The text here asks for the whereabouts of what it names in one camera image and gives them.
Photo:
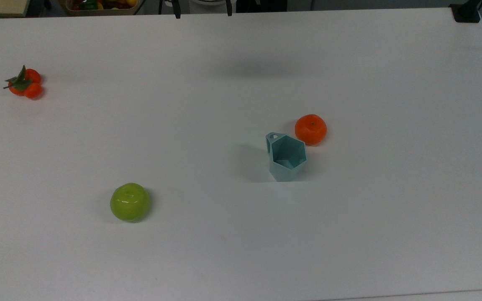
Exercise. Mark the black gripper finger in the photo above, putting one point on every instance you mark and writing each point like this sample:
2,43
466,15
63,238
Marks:
177,9
229,7

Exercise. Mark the teal faceted mug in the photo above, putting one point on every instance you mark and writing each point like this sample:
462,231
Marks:
287,171

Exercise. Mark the basket of toy fruit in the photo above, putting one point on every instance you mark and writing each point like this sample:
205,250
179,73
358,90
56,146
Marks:
98,10

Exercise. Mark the single orange tangerine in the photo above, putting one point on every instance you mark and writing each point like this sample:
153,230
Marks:
310,129

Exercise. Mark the small oranges cluster with leaves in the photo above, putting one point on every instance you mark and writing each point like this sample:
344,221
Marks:
32,90

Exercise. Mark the green apple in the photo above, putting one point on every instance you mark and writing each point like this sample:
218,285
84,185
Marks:
129,202

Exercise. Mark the black table clamp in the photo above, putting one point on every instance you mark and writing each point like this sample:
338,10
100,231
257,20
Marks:
466,12

